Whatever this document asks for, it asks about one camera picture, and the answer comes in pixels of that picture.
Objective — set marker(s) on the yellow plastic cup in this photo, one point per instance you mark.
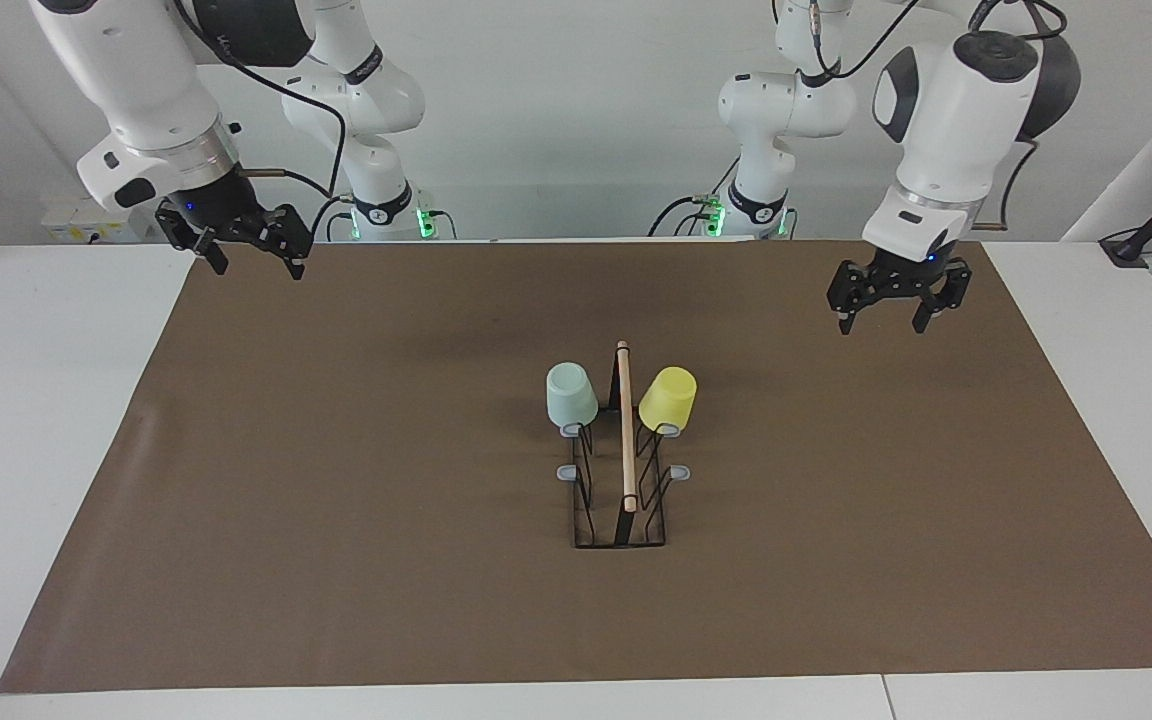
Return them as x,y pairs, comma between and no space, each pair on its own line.
666,400

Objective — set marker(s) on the brown table mat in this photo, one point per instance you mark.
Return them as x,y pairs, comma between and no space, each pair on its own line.
336,550

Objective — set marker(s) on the pale green plastic cup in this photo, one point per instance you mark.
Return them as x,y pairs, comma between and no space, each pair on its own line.
571,395

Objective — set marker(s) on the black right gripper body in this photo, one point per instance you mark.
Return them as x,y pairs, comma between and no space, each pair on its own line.
216,205

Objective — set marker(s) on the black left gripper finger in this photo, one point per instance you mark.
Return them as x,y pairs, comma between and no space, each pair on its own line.
851,295
936,300

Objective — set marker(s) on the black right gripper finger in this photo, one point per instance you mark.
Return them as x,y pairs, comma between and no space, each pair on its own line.
294,240
211,250

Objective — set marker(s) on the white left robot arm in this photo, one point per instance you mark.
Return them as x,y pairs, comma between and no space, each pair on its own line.
946,120

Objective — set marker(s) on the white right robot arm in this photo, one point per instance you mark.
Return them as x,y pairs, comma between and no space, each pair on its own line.
136,80

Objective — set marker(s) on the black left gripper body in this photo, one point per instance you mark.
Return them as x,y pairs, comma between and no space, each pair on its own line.
901,275

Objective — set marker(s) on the white wall socket box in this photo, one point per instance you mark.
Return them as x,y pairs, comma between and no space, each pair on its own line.
71,220

